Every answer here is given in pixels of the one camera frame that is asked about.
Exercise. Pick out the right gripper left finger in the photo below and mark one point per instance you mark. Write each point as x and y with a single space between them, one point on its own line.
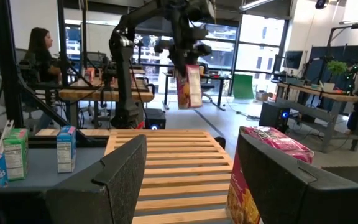
113 193

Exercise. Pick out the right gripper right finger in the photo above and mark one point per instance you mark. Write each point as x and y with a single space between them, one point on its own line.
284 193

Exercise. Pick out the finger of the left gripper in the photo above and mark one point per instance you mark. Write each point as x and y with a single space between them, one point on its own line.
179 62
199 60

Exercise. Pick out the pink Raisin Bran cereal box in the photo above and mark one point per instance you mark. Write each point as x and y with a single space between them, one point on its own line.
278 141
190 90

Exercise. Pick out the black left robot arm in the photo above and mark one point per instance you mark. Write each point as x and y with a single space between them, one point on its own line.
124 77

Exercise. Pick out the wooden slatted shelf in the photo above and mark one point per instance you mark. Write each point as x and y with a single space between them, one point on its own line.
185 190

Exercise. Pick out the green Apple Jacks cereal box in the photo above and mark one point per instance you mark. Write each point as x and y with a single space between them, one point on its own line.
15 155

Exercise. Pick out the black office desk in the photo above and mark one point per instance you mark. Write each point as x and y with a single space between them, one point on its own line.
213 76

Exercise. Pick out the green panel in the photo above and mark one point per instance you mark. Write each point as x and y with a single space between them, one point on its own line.
243 87

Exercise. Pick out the black computer tower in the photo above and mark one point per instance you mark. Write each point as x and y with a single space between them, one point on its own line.
155 118
273 116

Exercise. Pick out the grey table mat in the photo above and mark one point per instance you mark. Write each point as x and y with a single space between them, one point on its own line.
42 177

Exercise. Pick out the wooden background table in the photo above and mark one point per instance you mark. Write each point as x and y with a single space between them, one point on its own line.
104 95

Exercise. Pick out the black monitor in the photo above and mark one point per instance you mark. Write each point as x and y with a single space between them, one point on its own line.
293 59

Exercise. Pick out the long wooden workbench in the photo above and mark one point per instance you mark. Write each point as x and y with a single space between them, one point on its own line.
322 95

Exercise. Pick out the dark partition panel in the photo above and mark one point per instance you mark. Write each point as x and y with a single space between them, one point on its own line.
322 62

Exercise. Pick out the green potted plant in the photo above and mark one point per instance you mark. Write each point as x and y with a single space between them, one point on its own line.
337 67

